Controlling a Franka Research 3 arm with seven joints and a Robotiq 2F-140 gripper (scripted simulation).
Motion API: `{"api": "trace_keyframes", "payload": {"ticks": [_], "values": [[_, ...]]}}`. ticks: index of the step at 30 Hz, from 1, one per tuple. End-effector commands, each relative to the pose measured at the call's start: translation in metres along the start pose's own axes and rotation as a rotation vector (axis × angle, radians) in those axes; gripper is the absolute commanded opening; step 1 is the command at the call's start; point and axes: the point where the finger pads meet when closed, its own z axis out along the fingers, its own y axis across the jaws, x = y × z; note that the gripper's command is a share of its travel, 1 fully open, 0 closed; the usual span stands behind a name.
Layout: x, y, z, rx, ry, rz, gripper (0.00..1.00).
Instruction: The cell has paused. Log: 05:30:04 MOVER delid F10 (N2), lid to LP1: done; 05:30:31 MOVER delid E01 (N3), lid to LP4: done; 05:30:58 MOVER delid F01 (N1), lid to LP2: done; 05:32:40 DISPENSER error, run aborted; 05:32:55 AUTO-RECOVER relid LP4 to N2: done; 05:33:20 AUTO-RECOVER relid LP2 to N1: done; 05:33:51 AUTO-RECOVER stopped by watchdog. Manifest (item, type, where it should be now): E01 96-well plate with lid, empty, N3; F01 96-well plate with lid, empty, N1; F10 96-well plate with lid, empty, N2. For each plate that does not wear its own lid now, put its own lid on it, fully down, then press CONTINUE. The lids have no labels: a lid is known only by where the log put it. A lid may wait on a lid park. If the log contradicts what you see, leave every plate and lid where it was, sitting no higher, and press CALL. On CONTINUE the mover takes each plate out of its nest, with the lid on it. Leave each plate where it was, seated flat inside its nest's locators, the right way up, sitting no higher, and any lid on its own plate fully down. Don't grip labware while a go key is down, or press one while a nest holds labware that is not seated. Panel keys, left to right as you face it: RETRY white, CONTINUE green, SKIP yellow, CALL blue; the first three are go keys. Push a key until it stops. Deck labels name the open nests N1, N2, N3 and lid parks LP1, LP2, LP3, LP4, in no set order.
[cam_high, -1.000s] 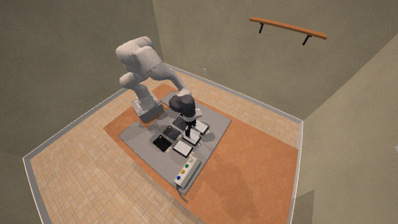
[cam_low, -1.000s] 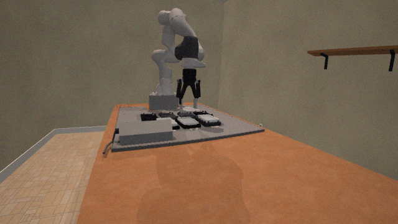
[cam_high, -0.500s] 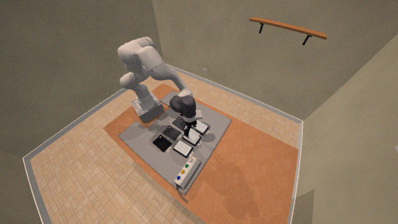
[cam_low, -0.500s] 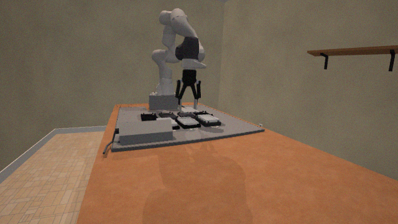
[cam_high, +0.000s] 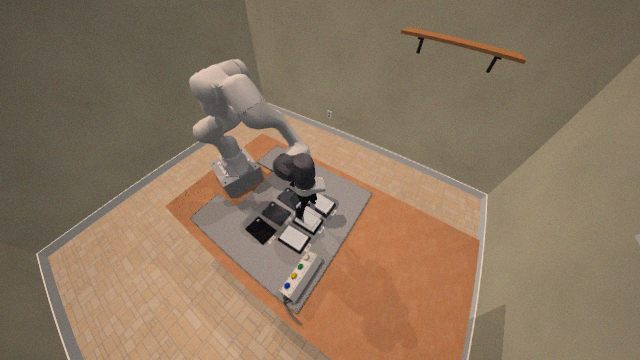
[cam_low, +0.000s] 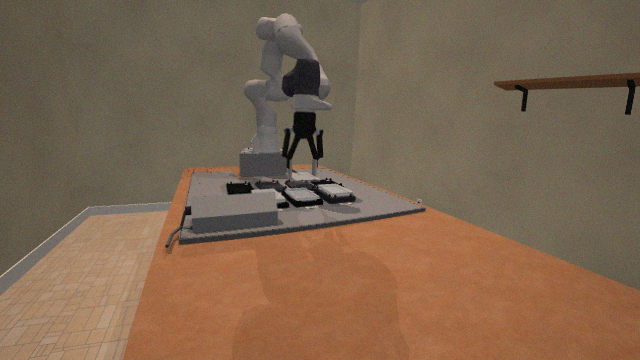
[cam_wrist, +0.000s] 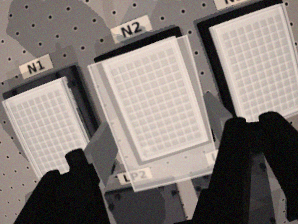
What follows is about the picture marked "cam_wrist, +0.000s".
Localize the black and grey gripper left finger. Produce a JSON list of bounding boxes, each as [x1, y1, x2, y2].
[[13, 122, 118, 224]]

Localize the grey perforated base plate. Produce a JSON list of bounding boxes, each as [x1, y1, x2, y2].
[[0, 0, 261, 224]]

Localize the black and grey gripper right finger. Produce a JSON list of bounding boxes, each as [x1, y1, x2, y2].
[[190, 92, 298, 224]]

